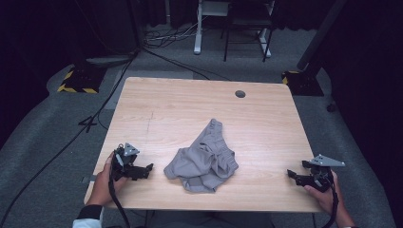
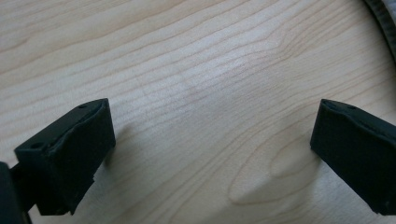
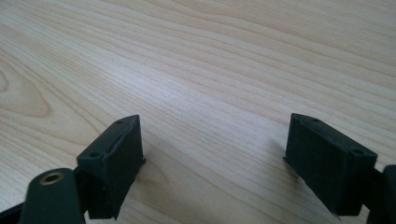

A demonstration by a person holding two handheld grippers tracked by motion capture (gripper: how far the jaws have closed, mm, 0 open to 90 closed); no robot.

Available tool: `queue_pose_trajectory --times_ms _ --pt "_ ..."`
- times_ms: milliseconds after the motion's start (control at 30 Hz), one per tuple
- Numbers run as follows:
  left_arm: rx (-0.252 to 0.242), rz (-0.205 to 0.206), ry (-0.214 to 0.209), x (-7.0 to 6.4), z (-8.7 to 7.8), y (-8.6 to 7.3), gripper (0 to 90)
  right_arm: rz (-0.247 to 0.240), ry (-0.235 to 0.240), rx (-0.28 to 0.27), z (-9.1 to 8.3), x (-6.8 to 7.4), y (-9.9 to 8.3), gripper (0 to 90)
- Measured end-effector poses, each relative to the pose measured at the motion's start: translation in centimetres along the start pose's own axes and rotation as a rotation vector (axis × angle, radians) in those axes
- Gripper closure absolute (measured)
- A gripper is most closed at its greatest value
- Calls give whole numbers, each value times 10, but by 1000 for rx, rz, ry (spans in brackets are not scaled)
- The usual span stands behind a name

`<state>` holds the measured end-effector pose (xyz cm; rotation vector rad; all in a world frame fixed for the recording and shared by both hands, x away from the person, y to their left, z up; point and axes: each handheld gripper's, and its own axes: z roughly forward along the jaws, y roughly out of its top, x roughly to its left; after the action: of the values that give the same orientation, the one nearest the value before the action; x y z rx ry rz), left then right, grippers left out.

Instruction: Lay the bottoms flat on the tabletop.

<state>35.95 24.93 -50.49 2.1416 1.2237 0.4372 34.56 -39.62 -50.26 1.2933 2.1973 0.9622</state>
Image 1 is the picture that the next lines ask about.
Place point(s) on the gray tape marker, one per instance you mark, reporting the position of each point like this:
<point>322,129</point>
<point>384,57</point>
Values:
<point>87,179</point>

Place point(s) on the yellow-black striped stand base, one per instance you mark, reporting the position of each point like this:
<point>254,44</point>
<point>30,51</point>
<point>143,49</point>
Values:
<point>80,80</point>
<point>302,84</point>

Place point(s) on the person's right hand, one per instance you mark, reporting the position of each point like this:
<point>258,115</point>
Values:
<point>323,198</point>

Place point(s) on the slanted dark metal pole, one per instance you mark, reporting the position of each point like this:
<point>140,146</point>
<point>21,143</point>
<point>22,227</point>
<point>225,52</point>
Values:
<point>320,34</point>

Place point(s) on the person's left hand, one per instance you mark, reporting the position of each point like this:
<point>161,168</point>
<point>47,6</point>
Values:
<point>103,186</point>

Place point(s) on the gray pants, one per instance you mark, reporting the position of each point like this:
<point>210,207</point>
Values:
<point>202,161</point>

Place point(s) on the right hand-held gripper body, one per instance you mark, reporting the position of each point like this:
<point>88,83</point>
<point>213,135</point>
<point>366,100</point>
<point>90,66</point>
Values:
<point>321,175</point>

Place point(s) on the white desk frame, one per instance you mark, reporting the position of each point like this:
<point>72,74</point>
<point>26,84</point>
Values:
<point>198,31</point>

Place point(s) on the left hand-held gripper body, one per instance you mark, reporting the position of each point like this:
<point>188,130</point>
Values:
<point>124,163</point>

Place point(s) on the black chair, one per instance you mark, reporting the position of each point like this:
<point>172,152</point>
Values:
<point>247,22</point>

